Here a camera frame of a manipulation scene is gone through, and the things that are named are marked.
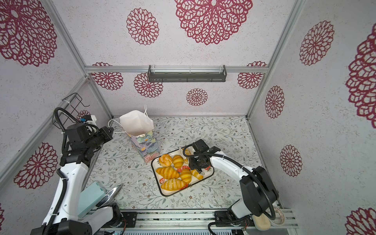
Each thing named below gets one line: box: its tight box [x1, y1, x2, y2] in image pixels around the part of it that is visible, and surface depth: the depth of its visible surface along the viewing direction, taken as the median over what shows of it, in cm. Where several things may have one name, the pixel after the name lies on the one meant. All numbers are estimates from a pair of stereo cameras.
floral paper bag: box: [119, 109, 161, 163], surface depth 89 cm
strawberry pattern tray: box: [151, 147, 215, 197], surface depth 89 cm
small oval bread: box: [172, 154, 184, 169], surface depth 94 cm
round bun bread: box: [158, 153, 173, 167], surface depth 93 cm
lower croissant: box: [160, 178, 187, 191], surface depth 83 cm
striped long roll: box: [190, 168, 204, 181], surface depth 87 cm
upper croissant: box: [155, 166, 181, 180], surface depth 88 cm
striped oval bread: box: [180, 168, 192, 185], surface depth 88 cm
